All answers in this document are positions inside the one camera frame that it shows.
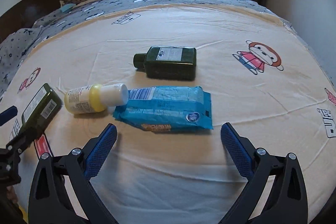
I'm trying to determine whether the dark green bottle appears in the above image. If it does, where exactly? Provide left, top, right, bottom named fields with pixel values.
left=133, top=46, right=197, bottom=81
left=19, top=83, right=63, bottom=139

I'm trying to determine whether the yellow white lotion bottle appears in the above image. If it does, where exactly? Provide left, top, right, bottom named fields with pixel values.
left=64, top=84, right=129, bottom=115

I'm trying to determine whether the blue wet wipes pack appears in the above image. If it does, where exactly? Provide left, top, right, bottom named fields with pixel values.
left=113, top=86, right=213, bottom=132

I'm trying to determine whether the person's left hand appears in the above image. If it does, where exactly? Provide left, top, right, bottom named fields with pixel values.
left=6, top=186, right=18, bottom=203

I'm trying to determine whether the yellow fluffy blanket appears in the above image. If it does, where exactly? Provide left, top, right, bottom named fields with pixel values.
left=17, top=203, right=29, bottom=223

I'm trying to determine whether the grey patterned duvet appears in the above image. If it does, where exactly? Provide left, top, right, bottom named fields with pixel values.
left=1, top=0, right=335, bottom=107

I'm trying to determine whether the dark wooden headboard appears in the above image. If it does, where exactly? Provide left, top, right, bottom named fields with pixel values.
left=1, top=0, right=60, bottom=42

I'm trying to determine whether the beige cartoon bed sheet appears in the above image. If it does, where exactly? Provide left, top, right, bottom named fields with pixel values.
left=1, top=5, right=335, bottom=223

